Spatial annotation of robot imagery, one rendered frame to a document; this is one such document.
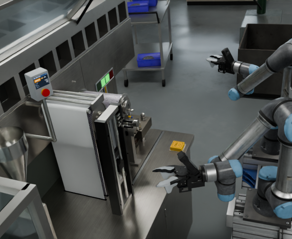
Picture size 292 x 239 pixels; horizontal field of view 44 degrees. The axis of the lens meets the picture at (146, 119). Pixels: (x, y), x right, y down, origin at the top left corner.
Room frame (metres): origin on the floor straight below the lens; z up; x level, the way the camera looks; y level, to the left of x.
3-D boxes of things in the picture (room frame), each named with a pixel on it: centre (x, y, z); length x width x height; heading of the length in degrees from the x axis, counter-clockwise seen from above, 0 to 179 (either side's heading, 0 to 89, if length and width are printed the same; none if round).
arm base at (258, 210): (1.30, -0.56, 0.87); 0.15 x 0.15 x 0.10
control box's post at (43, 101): (1.22, 0.37, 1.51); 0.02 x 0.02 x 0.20
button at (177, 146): (1.75, -0.17, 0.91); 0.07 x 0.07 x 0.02; 65
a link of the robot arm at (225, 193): (1.17, -0.31, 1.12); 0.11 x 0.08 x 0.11; 4
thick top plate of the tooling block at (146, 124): (1.94, 0.18, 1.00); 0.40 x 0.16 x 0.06; 65
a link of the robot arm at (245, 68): (2.04, -0.67, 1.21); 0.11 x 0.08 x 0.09; 42
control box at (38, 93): (1.21, 0.37, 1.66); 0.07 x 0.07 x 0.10; 42
